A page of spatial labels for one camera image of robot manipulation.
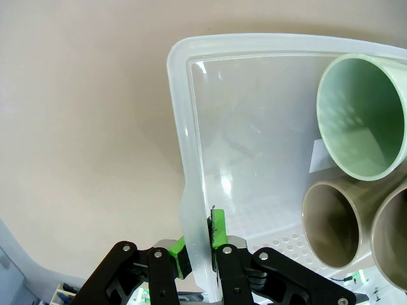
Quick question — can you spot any pale green plastic cup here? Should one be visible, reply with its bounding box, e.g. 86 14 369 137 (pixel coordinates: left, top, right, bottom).
315 53 407 182

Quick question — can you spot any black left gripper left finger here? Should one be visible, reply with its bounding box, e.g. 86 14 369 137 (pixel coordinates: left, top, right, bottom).
76 234 193 305

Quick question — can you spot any white perforated plastic basket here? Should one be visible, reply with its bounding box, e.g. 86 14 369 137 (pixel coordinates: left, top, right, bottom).
165 32 407 302

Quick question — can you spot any taupe plastic cup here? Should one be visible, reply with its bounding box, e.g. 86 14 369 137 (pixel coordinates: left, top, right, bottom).
301 180 378 270
370 182 407 295

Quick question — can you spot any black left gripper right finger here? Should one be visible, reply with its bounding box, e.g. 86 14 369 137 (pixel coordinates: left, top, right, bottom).
208 208 357 305

